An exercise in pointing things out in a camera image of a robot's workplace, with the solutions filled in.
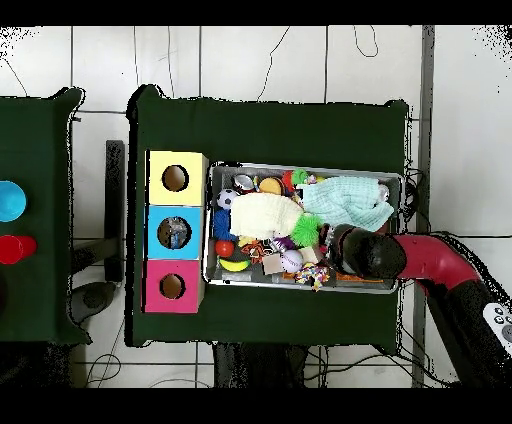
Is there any cream waffle cloth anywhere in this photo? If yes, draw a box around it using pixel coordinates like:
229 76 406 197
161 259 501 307
229 192 305 240

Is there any crushed clear plastic bottle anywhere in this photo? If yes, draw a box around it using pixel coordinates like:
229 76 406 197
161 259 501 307
161 218 190 248

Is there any shallow metal mesh bin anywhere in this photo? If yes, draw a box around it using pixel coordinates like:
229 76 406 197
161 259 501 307
202 160 405 295

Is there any wooden box with three holes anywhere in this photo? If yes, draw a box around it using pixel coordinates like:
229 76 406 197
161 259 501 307
141 150 210 314

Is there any large green spiky eyed toy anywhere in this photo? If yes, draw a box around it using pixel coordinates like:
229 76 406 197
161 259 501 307
289 213 324 248

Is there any white baseball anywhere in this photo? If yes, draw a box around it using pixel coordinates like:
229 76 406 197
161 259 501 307
279 249 304 274

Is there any mint green waffle cloth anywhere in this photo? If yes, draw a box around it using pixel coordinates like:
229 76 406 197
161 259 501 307
299 175 396 233

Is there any toy banana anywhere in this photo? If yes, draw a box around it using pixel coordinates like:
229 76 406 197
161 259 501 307
217 257 252 273

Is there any silver drink can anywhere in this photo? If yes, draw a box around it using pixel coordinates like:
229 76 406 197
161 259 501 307
232 173 256 196

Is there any blue spiky ball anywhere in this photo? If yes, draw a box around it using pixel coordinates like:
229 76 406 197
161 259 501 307
211 208 238 242

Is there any black white soccer ball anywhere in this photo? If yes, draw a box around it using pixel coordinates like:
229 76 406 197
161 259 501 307
216 188 240 212

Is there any dark green tablecloth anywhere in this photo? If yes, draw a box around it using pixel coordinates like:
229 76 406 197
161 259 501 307
125 84 410 347

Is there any grey rounded base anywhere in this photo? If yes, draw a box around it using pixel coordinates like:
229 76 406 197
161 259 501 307
68 280 118 326

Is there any red cup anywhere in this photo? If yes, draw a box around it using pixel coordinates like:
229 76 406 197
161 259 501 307
0 234 38 266

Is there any blue cup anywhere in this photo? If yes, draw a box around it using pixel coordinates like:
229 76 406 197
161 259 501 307
0 180 28 224

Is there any black power cable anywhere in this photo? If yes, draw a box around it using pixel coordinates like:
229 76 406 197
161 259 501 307
403 228 512 246

